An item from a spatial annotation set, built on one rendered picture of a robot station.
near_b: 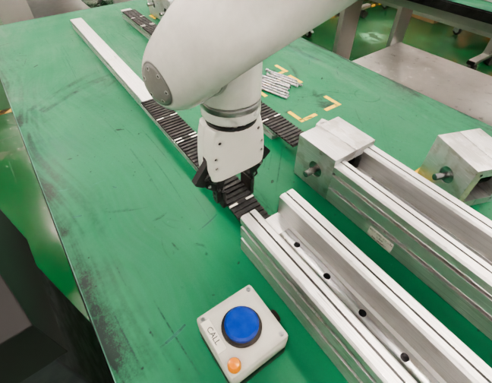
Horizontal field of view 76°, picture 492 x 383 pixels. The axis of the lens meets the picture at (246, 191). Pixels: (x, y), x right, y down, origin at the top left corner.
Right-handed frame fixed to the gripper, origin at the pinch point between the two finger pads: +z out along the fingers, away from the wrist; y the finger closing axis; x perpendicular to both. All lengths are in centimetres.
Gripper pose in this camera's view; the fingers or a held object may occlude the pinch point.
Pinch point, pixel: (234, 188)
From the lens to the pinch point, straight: 55.9
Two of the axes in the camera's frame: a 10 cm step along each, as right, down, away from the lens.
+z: 0.0, 6.9, 7.3
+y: -8.2, 4.2, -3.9
